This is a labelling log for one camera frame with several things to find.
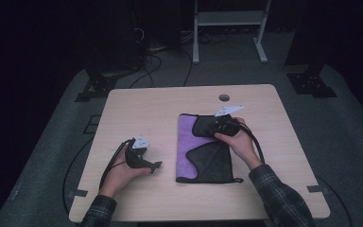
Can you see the person's left hand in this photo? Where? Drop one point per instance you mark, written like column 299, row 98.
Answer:
column 121, row 176

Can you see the purple and black cloth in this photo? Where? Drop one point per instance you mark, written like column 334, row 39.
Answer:
column 201, row 157

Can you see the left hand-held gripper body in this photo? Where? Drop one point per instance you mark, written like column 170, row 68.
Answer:
column 137, row 154

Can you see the grey tape strip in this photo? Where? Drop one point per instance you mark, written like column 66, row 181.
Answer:
column 318, row 189
column 78, row 193

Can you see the white metal stand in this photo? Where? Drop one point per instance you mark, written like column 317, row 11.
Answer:
column 227, row 19

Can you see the person's right hand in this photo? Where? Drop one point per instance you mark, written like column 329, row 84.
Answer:
column 241, row 143

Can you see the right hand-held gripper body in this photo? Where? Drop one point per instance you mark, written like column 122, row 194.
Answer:
column 226, row 124

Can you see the black stand base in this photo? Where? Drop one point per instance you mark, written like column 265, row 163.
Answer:
column 96, row 88
column 312, row 84

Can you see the black tape floor marking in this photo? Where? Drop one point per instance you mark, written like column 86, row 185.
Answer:
column 92, row 124

